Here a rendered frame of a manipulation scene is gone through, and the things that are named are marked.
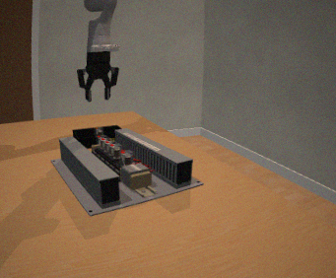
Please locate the black relay socket row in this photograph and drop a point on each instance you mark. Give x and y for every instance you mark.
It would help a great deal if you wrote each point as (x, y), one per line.
(115, 167)

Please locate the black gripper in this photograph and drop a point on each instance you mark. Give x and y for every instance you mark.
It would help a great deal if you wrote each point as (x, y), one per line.
(98, 67)

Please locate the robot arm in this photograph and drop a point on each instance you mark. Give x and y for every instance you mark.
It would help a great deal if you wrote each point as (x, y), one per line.
(99, 28)

